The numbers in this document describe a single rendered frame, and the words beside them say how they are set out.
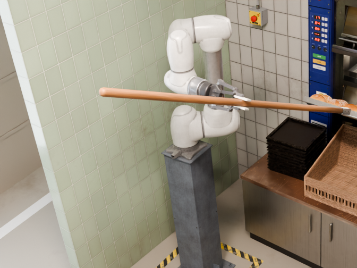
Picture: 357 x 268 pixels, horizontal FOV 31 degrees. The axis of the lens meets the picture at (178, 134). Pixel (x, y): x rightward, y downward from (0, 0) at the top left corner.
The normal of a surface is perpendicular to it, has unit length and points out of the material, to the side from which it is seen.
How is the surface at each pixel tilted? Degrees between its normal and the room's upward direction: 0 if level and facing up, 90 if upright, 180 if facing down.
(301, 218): 90
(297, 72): 90
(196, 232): 90
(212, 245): 90
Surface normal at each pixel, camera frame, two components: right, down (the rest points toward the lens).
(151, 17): 0.73, 0.29
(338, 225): -0.67, 0.46
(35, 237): -0.11, -0.84
